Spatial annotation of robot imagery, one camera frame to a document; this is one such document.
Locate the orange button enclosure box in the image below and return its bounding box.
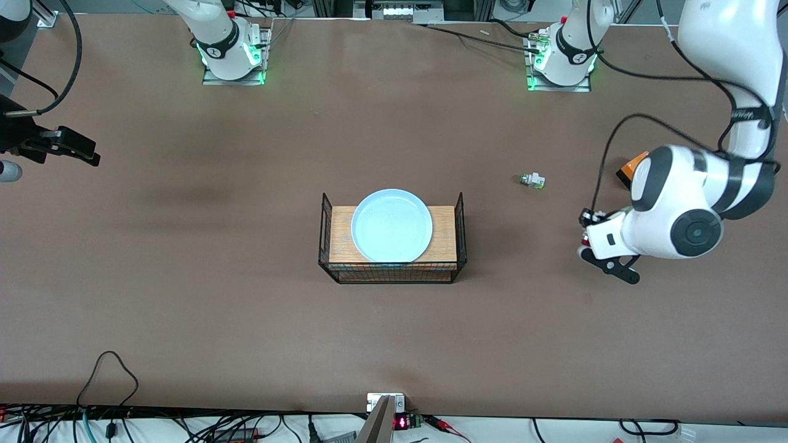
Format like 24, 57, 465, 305
616, 151, 651, 189

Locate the thick black cable right arm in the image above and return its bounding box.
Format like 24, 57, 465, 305
0, 0, 84, 119

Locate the black looped cable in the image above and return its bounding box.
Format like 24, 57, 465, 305
76, 351, 140, 410

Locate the red black probe lead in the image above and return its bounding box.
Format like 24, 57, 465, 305
425, 415, 472, 443

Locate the grey metal beam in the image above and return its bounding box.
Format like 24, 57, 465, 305
354, 396, 396, 443

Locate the light blue round plate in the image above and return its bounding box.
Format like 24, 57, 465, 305
351, 188, 433, 263

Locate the black flat loop cable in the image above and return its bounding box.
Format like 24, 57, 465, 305
619, 418, 681, 436

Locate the aluminium frame structure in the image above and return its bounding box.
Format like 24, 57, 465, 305
311, 0, 496, 24

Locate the silver metal bracket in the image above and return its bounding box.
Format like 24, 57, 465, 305
367, 393, 407, 414

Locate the metal base plate right arm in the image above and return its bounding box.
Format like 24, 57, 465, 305
202, 26, 273, 86

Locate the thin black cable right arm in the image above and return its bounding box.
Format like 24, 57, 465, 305
0, 57, 62, 102

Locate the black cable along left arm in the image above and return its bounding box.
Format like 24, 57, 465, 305
585, 0, 776, 213

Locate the black wire rack wooden top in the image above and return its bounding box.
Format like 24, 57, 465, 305
318, 192, 467, 285

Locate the metal base plate left arm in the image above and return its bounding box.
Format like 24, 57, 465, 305
526, 30, 593, 93

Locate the black cable on table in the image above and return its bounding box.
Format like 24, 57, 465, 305
425, 23, 542, 53

